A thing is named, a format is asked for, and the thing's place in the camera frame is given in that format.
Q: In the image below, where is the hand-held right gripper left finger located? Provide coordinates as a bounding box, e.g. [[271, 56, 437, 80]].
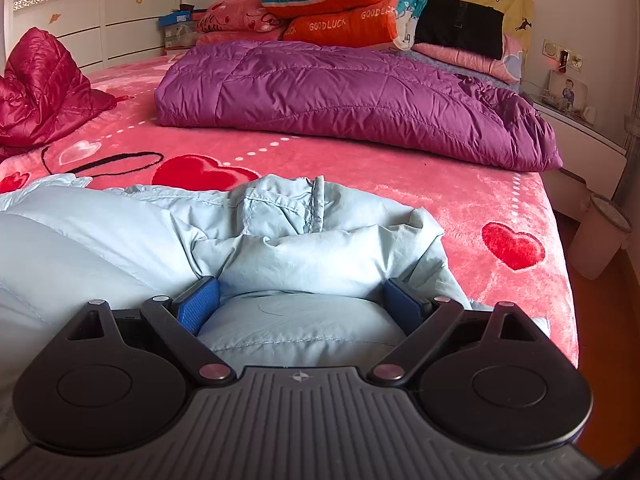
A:
[[65, 276, 237, 388]]

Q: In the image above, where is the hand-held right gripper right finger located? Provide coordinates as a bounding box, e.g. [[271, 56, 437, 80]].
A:
[[369, 277, 543, 388]]

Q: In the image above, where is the light blue down jacket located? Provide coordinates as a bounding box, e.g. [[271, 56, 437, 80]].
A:
[[0, 172, 551, 466]]

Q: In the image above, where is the pink heart print blanket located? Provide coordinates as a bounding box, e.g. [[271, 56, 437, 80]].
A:
[[0, 52, 581, 371]]

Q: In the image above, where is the white trash bin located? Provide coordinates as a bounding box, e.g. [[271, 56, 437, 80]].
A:
[[567, 192, 633, 281]]

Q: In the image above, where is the purple down jacket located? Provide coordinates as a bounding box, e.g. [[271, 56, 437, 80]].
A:
[[154, 40, 565, 171]]

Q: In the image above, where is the white nightstand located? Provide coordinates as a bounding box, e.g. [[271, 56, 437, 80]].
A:
[[522, 91, 628, 221]]

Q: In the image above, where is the pink cartoon print pillow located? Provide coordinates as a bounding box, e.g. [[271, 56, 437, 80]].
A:
[[412, 34, 527, 85]]

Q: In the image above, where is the red down jacket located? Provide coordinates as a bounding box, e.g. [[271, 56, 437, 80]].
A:
[[0, 27, 126, 158]]

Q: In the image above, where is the clear plastic container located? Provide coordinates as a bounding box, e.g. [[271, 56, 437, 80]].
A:
[[162, 22, 198, 53]]

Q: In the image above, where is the salmon pink pillow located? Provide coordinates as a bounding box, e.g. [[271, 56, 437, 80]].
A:
[[195, 27, 287, 47]]

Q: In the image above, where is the blue box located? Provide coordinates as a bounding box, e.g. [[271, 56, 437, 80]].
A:
[[159, 10, 197, 28]]

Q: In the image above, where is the black cloth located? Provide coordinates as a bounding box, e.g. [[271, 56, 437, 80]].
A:
[[414, 0, 505, 61]]

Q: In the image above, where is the teal and orange quilt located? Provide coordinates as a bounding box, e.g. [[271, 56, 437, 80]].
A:
[[261, 0, 435, 51]]

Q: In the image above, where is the pink heart print pillow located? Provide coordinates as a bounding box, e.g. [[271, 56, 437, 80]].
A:
[[196, 0, 283, 33]]

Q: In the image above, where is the white wardrobe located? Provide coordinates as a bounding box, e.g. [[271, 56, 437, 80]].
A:
[[0, 0, 206, 78]]

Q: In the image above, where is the photo frame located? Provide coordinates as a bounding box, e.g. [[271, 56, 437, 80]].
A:
[[547, 69, 591, 111]]

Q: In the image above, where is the wall outlet with plug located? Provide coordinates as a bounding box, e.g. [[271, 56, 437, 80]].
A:
[[557, 49, 585, 73]]

